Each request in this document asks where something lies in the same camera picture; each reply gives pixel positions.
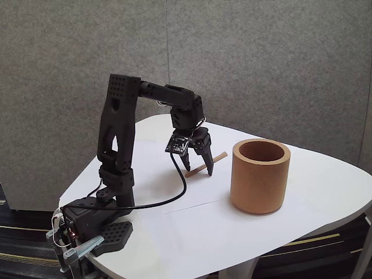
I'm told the brown paper pen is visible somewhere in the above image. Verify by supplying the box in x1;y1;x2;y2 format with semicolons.
184;151;228;179

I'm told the thin white wire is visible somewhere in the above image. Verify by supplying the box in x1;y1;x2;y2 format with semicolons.
51;212;72;249

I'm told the black camera cable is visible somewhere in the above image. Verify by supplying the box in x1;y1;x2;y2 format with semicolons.
60;151;188;210

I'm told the brown cylindrical pen holder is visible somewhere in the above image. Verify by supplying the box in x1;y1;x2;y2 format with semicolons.
230;138;292;216

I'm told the grey metal table clamp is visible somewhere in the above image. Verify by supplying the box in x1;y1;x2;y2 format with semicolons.
45;229;105;274

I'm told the white table leg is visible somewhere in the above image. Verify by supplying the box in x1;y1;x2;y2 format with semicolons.
217;255;260;279
350;211;372;279

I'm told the bare circuit board camera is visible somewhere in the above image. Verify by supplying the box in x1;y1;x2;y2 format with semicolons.
164;134;190;158

